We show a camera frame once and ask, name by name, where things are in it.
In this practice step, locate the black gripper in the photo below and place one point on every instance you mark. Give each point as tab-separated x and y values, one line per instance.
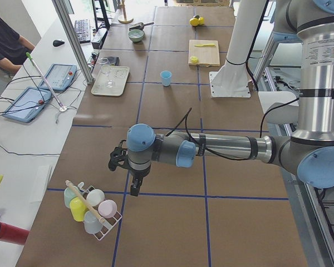
138	173

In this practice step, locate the pink cup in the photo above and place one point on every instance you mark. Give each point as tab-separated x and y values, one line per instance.
107	208

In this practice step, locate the white cup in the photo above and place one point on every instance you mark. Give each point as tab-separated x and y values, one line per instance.
95	197

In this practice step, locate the white cup rack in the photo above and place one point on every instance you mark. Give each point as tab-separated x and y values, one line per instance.
91	224

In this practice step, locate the yellow cup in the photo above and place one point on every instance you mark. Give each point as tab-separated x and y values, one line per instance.
78	209

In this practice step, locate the light blue cup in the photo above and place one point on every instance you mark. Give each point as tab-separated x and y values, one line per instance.
166	78

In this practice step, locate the remaining lemon slices stack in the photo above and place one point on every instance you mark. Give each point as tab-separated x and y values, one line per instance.
194	59

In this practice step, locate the whole yellow lemon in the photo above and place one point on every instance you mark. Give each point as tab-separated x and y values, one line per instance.
201	21
194	22

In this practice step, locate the wooden stick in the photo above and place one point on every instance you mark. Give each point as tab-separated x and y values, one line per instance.
96	214

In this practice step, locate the green tipped metal rod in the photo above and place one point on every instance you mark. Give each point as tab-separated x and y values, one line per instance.
62	108

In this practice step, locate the cream bear tray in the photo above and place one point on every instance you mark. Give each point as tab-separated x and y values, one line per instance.
119	75

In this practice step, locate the clear wine glass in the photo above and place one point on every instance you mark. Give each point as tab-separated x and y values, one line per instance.
106	70

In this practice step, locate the far blue teach pendant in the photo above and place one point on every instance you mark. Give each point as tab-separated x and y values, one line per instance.
60	76

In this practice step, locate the blue teach pendant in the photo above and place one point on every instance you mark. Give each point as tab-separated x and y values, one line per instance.
60	76
28	105

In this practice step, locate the near blue teach pendant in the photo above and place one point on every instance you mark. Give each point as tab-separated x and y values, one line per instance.
28	105

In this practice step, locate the red cylinder bottle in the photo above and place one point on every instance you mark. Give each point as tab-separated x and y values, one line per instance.
12	234

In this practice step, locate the wooden cutting board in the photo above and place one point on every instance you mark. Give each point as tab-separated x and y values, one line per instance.
208	56

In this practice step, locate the green bowl of ice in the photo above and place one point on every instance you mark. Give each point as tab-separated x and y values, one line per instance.
136	35

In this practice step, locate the yellow plastic knife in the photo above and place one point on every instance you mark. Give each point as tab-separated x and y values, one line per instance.
205	45

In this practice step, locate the steel ice scoop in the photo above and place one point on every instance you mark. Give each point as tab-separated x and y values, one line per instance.
140	25

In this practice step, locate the black computer mouse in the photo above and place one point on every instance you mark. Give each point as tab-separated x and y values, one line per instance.
58	42

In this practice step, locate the wooden mug tree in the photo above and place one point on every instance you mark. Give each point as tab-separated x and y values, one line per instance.
124	18

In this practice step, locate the black keyboard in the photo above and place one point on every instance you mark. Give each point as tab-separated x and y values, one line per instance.
82	30

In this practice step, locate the person in black shirt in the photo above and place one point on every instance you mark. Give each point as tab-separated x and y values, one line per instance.
13	48

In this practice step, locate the aluminium frame post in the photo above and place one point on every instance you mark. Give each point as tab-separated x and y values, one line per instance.
64	17

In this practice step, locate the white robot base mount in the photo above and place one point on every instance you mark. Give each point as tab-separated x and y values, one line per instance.
232	78

